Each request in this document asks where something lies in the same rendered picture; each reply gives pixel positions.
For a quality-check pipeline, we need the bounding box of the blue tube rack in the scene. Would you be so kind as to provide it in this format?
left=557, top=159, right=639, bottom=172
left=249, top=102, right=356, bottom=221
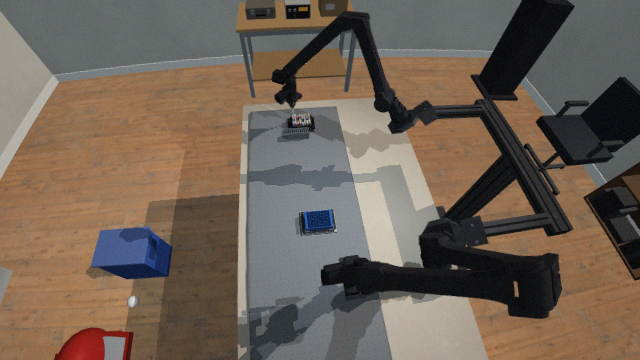
left=304, top=210, right=333, bottom=231

